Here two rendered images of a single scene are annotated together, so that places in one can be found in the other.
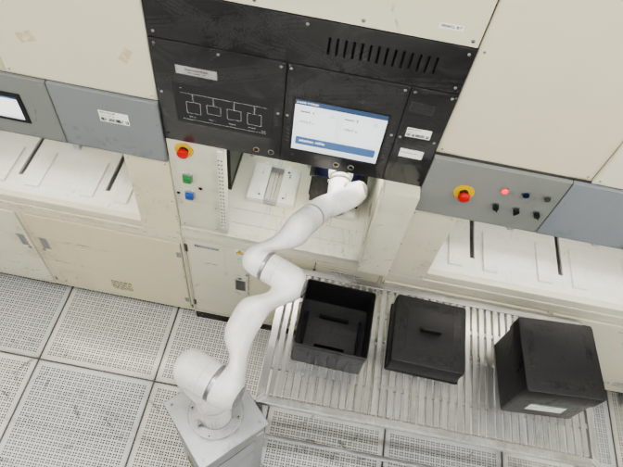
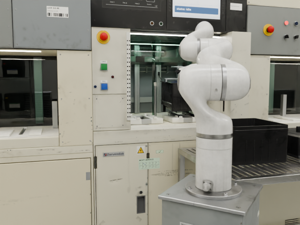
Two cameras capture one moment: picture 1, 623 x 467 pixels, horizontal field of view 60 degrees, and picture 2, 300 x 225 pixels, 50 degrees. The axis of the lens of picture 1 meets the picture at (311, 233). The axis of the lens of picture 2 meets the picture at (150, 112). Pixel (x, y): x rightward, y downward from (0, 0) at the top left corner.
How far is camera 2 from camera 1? 1.86 m
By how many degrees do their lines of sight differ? 52
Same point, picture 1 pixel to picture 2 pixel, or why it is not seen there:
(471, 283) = (294, 124)
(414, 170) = (240, 20)
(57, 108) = (14, 11)
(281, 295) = (223, 42)
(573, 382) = not seen: outside the picture
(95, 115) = (43, 12)
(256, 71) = not seen: outside the picture
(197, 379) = (210, 66)
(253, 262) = (191, 40)
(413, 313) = not seen: hidden behind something
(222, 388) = (234, 64)
